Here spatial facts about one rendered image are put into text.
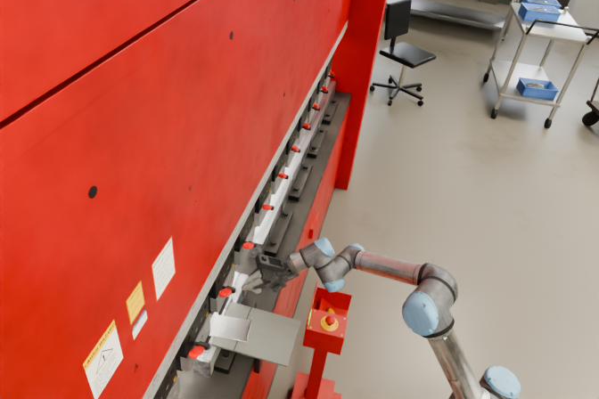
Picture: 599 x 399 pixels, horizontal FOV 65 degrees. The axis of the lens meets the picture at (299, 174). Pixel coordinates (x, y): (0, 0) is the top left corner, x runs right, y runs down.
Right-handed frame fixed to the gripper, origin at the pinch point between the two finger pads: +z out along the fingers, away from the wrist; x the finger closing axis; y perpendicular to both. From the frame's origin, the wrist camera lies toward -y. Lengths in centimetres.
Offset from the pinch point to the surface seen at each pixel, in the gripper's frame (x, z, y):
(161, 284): -44, -8, -65
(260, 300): 3.9, 0.8, 17.2
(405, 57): 306, -171, 159
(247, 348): -23.5, 3.8, 1.0
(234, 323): -13.3, 5.9, -0.5
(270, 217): 40.5, -14.1, 14.9
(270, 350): -25.7, -2.6, 4.7
